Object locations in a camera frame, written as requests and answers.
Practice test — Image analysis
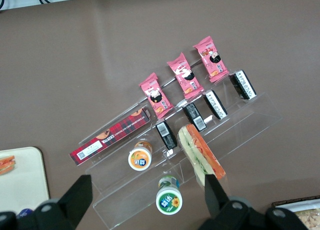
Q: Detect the white rectangular plastic tray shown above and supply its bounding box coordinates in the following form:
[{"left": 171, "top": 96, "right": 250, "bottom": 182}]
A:
[{"left": 270, "top": 196, "right": 320, "bottom": 230}]

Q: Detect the beige plastic serving tray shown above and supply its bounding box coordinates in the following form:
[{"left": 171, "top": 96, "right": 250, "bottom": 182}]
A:
[{"left": 0, "top": 146, "right": 50, "bottom": 213}]

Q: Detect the pink snack packet cartoon girl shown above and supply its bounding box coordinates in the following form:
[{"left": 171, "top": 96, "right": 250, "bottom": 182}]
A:
[
  {"left": 192, "top": 36, "right": 230, "bottom": 84},
  {"left": 138, "top": 72, "right": 174, "bottom": 120},
  {"left": 166, "top": 52, "right": 205, "bottom": 100}
]

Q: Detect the clear bag of rice crackers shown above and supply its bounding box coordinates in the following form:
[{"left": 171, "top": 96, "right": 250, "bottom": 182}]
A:
[{"left": 294, "top": 208, "right": 320, "bottom": 230}]

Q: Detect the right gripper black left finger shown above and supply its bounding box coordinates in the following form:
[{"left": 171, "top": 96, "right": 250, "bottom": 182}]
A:
[{"left": 34, "top": 174, "right": 94, "bottom": 230}]

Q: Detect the red tartan shortbread box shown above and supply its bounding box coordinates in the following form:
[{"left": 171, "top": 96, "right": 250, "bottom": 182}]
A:
[{"left": 69, "top": 107, "right": 152, "bottom": 167}]

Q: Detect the small jar with orange cap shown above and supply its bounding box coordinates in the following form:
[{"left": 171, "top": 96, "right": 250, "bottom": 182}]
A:
[{"left": 127, "top": 140, "right": 154, "bottom": 171}]

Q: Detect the small jar with green cap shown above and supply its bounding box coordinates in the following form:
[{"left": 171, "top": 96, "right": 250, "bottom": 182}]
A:
[{"left": 155, "top": 175, "right": 184, "bottom": 216}]

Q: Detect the wrapped triangle sandwich white bread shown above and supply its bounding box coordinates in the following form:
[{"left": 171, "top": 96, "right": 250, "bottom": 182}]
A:
[{"left": 176, "top": 123, "right": 227, "bottom": 191}]

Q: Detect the small jar with blue cap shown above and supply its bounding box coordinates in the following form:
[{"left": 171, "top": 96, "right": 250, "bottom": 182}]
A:
[{"left": 15, "top": 208, "right": 35, "bottom": 219}]

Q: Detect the clear acrylic stepped display stand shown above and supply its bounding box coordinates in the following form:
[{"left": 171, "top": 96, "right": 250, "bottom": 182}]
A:
[{"left": 78, "top": 64, "right": 284, "bottom": 228}]

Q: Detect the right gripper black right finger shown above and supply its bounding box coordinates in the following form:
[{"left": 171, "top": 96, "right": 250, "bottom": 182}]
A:
[{"left": 199, "top": 174, "right": 254, "bottom": 230}]

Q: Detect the sandwich with orange crust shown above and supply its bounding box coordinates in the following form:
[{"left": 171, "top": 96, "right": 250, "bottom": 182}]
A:
[{"left": 0, "top": 155, "right": 16, "bottom": 176}]

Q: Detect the small black carton box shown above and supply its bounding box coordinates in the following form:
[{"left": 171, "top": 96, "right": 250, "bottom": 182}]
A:
[
  {"left": 155, "top": 121, "right": 179, "bottom": 151},
  {"left": 182, "top": 102, "right": 208, "bottom": 132},
  {"left": 228, "top": 69, "right": 258, "bottom": 101},
  {"left": 202, "top": 90, "right": 229, "bottom": 120}
]

